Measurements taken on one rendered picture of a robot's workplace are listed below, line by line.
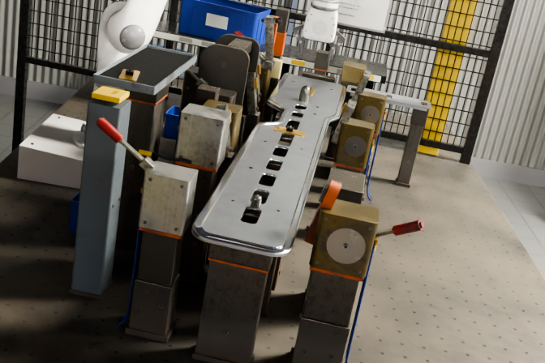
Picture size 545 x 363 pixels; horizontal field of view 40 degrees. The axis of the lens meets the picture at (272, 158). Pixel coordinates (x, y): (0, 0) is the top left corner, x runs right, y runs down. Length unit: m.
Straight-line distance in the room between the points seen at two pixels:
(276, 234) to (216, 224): 0.11
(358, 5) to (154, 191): 1.67
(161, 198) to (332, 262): 0.35
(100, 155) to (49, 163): 0.67
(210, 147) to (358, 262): 0.45
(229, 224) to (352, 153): 0.70
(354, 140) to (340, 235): 0.66
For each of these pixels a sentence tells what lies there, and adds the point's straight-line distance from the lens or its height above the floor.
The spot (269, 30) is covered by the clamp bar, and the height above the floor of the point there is 1.17.
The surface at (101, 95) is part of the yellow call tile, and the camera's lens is 1.55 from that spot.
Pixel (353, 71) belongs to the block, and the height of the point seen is 1.04.
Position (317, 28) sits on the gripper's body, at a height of 1.21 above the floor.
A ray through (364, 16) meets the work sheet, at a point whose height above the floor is 1.19.
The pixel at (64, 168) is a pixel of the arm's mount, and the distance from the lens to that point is 2.23.
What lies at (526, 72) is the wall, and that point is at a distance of 5.19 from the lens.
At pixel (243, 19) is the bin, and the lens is 2.80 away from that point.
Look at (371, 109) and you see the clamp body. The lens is 2.38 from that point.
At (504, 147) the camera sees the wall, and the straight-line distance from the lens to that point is 5.31.
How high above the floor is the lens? 1.61
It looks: 20 degrees down
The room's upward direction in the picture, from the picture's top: 10 degrees clockwise
